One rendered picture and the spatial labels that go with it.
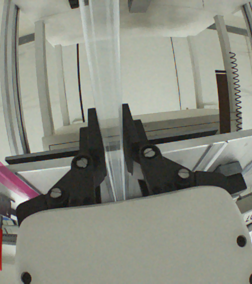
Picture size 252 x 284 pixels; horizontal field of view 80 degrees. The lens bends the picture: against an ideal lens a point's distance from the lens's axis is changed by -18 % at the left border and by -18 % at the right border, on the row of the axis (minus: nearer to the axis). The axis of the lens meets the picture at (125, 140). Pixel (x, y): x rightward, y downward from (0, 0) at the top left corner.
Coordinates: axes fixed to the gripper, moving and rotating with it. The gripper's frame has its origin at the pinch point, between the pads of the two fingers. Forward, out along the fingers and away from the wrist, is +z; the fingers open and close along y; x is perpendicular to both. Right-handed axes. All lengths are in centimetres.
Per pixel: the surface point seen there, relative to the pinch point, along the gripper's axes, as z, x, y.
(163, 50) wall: 174, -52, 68
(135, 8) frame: 45.7, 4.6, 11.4
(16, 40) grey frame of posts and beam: 38.2, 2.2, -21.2
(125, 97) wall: 147, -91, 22
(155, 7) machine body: 54, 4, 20
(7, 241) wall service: 45, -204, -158
